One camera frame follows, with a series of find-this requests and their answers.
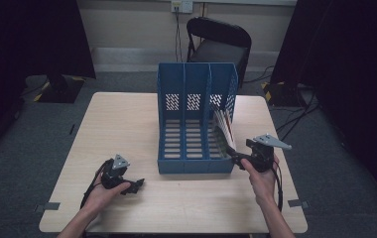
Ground black wall cable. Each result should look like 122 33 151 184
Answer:
174 6 185 63

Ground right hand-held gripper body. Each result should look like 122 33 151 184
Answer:
244 133 293 174

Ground black curtain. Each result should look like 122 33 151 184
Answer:
0 0 97 167
270 0 377 212

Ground black folding chair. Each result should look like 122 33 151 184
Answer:
186 16 253 89

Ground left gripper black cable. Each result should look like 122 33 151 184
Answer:
80 162 108 210

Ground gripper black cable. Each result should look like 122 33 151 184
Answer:
270 165 285 213
80 162 108 210

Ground white wall socket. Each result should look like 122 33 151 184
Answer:
171 0 194 15

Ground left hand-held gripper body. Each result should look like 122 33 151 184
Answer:
100 153 131 190

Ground black floor cables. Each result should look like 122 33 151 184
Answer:
242 64 321 144

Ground grey tape strip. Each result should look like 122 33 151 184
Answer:
287 198 311 209
34 201 62 213

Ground person's left hand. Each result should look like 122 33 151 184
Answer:
86 179 133 216

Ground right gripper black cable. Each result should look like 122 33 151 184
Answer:
270 165 285 213

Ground person's right hand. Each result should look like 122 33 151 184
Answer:
240 154 281 206

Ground green leaf picture book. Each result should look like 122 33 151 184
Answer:
211 109 238 161

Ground blue file rack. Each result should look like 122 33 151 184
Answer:
156 61 240 176

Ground black stand base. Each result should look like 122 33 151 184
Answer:
261 80 307 108
33 74 86 104

